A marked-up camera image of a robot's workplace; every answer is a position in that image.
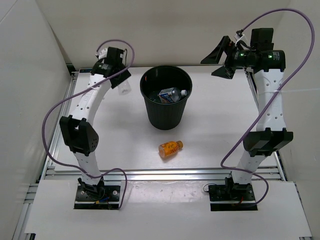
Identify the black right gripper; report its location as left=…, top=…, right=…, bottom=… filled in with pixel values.
left=200, top=36, right=256, bottom=80

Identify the black ribbed plastic bin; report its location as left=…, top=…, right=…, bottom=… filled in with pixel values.
left=139, top=65, right=193, bottom=130

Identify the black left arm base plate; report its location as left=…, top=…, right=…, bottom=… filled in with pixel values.
left=73, top=178, right=121, bottom=210

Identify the clear bottle blue label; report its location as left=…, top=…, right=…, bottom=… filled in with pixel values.
left=117, top=78, right=132, bottom=96

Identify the white cable tie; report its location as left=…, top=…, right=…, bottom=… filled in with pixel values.
left=259, top=88, right=320, bottom=95

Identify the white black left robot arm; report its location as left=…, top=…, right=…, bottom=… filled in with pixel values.
left=59, top=47, right=131, bottom=201

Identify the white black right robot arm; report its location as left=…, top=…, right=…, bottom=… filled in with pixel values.
left=201, top=28, right=294, bottom=200

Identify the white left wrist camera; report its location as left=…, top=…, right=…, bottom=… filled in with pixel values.
left=95, top=48, right=108, bottom=60

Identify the aluminium table frame rail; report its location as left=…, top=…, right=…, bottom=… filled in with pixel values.
left=19, top=66, right=312, bottom=240

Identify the clear bottle white orange label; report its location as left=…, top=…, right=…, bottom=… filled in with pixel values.
left=158, top=87, right=188, bottom=104

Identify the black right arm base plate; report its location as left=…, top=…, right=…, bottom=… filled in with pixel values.
left=203, top=178, right=258, bottom=212

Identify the orange juice bottle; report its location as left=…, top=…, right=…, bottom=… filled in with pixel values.
left=158, top=140, right=184, bottom=159

